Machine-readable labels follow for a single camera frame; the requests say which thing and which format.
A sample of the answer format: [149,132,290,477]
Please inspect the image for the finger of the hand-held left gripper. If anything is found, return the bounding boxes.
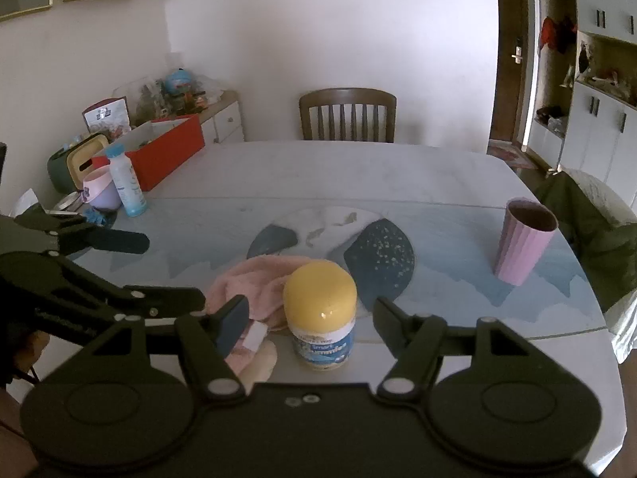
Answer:
[0,251,207,347]
[14,212,151,261]

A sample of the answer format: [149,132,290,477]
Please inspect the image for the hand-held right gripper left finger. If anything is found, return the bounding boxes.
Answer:
[88,295,250,402]

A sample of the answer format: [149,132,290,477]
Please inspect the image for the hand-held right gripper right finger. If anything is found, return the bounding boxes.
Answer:
[372,296,539,402]

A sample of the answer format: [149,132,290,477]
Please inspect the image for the pink towel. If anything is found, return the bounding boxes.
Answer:
[204,255,319,392]

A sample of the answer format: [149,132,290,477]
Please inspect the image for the yellow lid vitamin bottle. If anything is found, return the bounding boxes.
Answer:
[283,260,359,372]

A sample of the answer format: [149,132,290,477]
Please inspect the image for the purple pink small cup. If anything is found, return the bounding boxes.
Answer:
[81,167,123,211]

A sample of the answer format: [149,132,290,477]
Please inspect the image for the white bottle blue cap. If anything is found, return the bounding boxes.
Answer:
[106,143,149,218]

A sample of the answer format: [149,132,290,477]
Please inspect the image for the green yellow tissue box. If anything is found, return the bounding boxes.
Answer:
[47,132,111,196]

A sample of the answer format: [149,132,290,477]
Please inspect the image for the printed blue table mat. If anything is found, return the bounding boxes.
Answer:
[64,196,610,347]

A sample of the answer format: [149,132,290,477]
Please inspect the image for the white green carton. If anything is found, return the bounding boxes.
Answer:
[9,188,45,218]

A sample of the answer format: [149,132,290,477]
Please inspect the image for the red cardboard box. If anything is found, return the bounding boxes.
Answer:
[92,114,207,193]

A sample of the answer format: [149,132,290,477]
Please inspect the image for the red white card box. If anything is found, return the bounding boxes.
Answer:
[82,98,131,136]

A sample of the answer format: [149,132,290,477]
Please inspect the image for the pink ribbed cup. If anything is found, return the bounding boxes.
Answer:
[492,198,558,287]

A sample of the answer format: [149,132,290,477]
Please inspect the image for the white low cabinet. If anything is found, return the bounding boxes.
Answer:
[198,90,246,145]

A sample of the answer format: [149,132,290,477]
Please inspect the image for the blue globe toy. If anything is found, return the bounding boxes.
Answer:
[163,67,196,96]

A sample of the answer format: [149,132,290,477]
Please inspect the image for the patterned door mat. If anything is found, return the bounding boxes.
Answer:
[487,139,537,171]

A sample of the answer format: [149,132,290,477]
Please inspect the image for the wooden chair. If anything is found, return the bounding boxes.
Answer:
[299,88,398,143]

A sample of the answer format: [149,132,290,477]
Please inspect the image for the dark green jacket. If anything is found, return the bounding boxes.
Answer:
[535,169,637,315]

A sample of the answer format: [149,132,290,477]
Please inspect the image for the brown wooden door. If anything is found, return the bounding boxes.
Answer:
[488,0,537,154]

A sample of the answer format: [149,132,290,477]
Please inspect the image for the white wardrobe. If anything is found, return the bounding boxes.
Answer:
[526,0,637,195]

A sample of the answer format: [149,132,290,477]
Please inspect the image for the red cloth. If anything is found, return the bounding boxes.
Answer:
[540,15,578,55]

